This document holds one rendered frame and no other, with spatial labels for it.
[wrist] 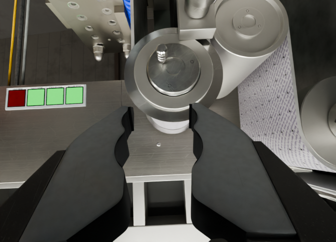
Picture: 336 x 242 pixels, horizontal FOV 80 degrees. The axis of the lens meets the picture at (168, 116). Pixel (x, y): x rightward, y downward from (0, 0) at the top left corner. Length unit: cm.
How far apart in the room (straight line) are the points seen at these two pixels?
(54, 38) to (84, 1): 221
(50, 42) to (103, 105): 215
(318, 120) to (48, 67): 253
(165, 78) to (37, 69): 248
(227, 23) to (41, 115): 59
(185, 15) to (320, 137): 26
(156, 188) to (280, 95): 48
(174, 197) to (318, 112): 49
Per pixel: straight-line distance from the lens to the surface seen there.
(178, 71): 29
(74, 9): 58
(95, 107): 67
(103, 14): 57
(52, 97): 72
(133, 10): 37
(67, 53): 257
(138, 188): 64
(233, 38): 35
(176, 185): 70
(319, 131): 36
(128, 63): 32
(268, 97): 42
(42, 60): 272
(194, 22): 30
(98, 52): 70
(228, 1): 38
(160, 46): 27
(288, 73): 37
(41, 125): 73
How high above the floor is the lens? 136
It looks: 9 degrees down
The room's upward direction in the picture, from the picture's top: 177 degrees clockwise
